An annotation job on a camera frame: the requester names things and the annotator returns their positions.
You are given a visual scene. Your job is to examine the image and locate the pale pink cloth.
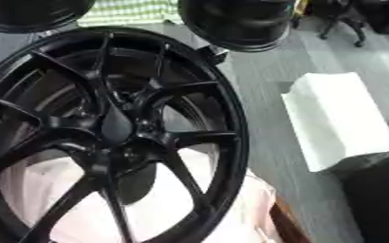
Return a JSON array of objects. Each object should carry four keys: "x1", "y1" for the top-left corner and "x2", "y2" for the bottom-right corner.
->
[{"x1": 0, "y1": 147, "x2": 287, "y2": 243}]

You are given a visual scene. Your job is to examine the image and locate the green white checked cloth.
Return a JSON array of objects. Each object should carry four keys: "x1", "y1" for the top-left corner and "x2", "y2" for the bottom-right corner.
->
[{"x1": 76, "y1": 0, "x2": 187, "y2": 28}]

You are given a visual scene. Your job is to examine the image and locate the black spoked wheel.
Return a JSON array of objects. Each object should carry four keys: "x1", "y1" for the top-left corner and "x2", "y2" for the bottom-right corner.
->
[{"x1": 0, "y1": 26, "x2": 251, "y2": 243}]

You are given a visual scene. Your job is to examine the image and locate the black box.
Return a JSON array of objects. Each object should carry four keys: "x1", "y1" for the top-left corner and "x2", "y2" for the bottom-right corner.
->
[{"x1": 330, "y1": 151, "x2": 389, "y2": 243}]

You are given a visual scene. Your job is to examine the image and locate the white foam block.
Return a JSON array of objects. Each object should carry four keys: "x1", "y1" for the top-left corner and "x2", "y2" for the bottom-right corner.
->
[{"x1": 281, "y1": 71, "x2": 389, "y2": 173}]

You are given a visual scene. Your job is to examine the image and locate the black office chair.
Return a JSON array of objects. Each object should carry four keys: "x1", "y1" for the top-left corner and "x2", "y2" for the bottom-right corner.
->
[{"x1": 290, "y1": 0, "x2": 369, "y2": 48}]

